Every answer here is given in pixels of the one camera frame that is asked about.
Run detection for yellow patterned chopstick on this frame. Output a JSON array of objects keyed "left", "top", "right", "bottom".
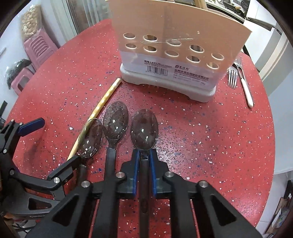
[{"left": 67, "top": 78, "right": 122, "bottom": 161}]

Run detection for long metal fork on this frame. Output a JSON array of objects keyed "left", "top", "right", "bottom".
[{"left": 234, "top": 58, "right": 246, "bottom": 81}]

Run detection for white handled metal spoon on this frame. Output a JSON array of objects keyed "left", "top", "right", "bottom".
[{"left": 233, "top": 63, "right": 254, "bottom": 109}]

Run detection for white refrigerator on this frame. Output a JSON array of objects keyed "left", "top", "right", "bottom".
[{"left": 244, "top": 1, "right": 292, "bottom": 95}]

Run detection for short metal fork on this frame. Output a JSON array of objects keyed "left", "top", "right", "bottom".
[{"left": 227, "top": 67, "right": 238, "bottom": 89}]

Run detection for beige cutlery holder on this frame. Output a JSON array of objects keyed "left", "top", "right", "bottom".
[{"left": 109, "top": 1, "right": 251, "bottom": 103}]

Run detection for black plastic bag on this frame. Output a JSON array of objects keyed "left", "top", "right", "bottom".
[{"left": 5, "top": 59, "right": 31, "bottom": 89}]

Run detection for single pink stool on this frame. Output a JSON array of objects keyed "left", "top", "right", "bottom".
[{"left": 11, "top": 67, "right": 34, "bottom": 96}]

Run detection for dark translucent spoon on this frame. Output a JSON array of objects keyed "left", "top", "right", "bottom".
[
  {"left": 131, "top": 109, "right": 158, "bottom": 237},
  {"left": 77, "top": 117, "right": 104, "bottom": 184},
  {"left": 103, "top": 101, "right": 129, "bottom": 178}
]

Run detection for stack of pink stools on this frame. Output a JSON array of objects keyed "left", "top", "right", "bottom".
[{"left": 23, "top": 28, "right": 58, "bottom": 70}]

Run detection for bag of nuts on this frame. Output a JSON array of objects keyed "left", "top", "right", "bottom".
[{"left": 20, "top": 4, "right": 42, "bottom": 42}]

